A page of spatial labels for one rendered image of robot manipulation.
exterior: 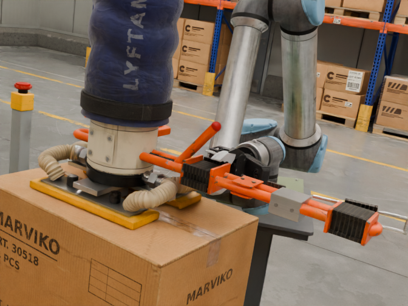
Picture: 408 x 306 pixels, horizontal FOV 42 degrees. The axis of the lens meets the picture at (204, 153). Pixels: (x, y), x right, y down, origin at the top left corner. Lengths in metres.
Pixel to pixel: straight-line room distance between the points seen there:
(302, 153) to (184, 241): 0.85
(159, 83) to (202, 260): 0.42
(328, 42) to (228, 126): 8.39
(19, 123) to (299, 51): 1.22
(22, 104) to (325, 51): 8.03
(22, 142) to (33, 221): 1.05
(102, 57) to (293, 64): 0.68
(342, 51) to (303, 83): 8.07
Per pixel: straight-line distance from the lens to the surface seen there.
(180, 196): 1.38
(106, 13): 1.23
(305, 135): 1.89
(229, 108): 1.55
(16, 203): 1.37
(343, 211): 1.08
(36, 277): 1.38
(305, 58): 1.69
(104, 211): 1.25
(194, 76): 9.49
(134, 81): 1.22
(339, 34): 9.83
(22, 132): 2.35
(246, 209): 1.51
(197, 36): 9.46
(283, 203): 1.12
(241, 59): 1.58
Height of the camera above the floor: 1.44
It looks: 15 degrees down
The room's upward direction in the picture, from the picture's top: 8 degrees clockwise
